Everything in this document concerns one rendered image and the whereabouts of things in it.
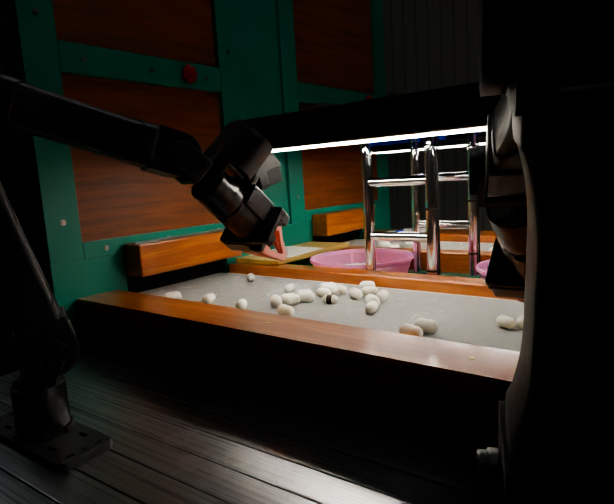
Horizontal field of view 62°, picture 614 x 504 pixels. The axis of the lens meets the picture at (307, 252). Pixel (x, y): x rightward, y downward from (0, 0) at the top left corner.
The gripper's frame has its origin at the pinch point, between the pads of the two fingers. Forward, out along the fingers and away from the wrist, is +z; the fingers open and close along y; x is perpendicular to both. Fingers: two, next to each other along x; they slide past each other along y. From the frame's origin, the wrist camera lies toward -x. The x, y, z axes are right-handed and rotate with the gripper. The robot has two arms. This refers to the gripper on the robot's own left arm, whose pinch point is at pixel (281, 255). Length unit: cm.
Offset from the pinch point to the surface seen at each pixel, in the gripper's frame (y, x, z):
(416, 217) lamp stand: 4, -39, 44
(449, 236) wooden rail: 11, -56, 80
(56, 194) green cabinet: 44.5, 0.1, -18.6
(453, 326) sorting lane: -25.4, 2.4, 14.8
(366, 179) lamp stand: 4.1, -31.1, 19.1
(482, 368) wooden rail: -37.0, 13.8, -2.4
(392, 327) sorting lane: -17.4, 5.4, 11.3
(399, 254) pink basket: 10, -31, 52
